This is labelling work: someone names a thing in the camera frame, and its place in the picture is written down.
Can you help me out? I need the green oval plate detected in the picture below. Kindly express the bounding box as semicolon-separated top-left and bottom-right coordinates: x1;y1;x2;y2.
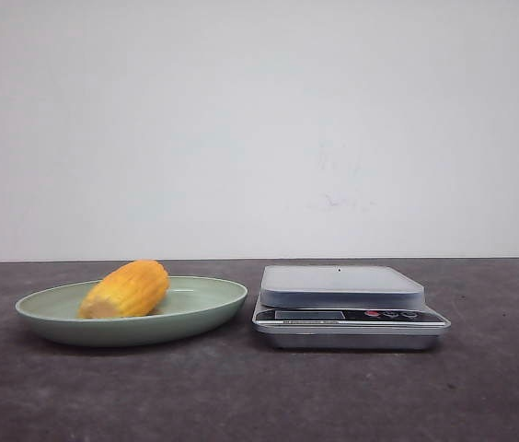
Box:
15;275;248;347

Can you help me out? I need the yellow corn cob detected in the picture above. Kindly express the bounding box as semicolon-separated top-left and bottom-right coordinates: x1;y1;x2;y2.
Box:
77;260;170;319

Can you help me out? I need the silver digital kitchen scale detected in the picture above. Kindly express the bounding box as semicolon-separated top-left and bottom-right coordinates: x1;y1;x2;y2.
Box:
252;265;451;350

